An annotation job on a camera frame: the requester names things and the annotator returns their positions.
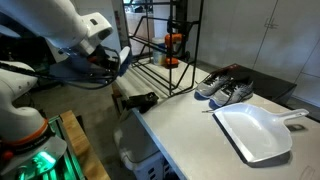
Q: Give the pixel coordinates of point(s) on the grey sneaker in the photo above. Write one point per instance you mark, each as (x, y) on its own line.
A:
(211, 84)
(234, 91)

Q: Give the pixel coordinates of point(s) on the right grey sneaker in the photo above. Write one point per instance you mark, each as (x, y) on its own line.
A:
(234, 91)

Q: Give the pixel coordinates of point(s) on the left grey sneaker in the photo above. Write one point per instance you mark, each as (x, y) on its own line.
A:
(211, 84)

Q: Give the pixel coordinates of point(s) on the black metal rack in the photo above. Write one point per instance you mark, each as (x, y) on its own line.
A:
(174, 48)

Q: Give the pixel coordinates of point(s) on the white laundry basket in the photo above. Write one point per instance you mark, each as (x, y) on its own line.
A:
(137, 151)

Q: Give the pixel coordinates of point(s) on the black floor mat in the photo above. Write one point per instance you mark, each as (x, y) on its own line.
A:
(266, 86)

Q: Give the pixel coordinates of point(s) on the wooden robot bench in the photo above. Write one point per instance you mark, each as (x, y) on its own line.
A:
(89, 162)

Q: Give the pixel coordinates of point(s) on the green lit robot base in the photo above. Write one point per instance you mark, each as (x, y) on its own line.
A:
(33, 148)

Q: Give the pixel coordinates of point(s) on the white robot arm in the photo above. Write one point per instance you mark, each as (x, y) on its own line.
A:
(58, 22)

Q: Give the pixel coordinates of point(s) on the orange power drill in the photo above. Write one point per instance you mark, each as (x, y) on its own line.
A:
(170, 40)

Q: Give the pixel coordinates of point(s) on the blue brush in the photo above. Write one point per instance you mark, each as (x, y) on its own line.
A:
(125, 60)

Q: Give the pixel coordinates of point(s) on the white dustpan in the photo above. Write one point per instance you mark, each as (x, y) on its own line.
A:
(258, 134)

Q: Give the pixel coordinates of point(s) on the white plastic container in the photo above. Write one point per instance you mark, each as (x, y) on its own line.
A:
(158, 55)

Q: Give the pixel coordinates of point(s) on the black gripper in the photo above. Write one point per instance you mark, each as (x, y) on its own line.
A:
(97, 67)

